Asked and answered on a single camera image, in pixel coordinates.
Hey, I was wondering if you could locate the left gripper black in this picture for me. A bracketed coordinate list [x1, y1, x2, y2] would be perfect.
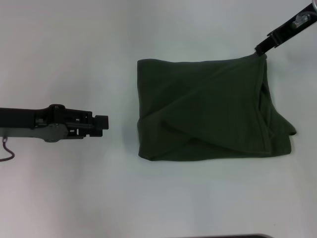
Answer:
[0, 104, 109, 144]

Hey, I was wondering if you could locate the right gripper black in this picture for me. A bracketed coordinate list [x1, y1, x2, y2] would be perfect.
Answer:
[254, 1, 317, 57]

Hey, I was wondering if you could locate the dark green printed t-shirt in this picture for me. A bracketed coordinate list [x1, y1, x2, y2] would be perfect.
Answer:
[137, 53, 297, 162]

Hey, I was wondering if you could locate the gray cable with silver plug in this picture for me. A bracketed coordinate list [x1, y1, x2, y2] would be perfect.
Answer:
[292, 8, 317, 28]

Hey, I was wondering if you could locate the thin dark left gripper cable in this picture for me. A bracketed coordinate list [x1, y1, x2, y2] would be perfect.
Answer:
[0, 136, 15, 163]

